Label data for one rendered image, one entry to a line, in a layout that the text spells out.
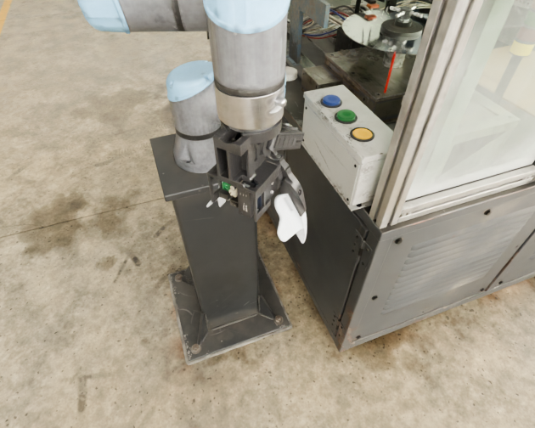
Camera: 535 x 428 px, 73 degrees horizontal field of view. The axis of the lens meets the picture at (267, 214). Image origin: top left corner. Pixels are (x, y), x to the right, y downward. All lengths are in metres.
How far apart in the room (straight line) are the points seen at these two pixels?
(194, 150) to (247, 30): 0.58
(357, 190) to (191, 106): 0.40
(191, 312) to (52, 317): 0.56
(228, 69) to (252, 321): 1.21
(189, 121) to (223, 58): 0.50
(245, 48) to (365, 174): 0.48
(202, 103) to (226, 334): 0.92
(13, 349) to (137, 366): 0.48
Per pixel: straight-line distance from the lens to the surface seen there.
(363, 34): 1.14
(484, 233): 1.20
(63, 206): 2.15
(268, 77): 0.37
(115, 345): 1.56
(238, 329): 1.47
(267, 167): 0.45
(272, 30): 0.36
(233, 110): 0.39
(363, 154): 0.75
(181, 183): 0.90
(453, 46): 0.62
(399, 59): 1.21
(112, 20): 0.48
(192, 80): 0.82
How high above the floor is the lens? 1.33
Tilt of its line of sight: 47 degrees down
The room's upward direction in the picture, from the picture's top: straight up
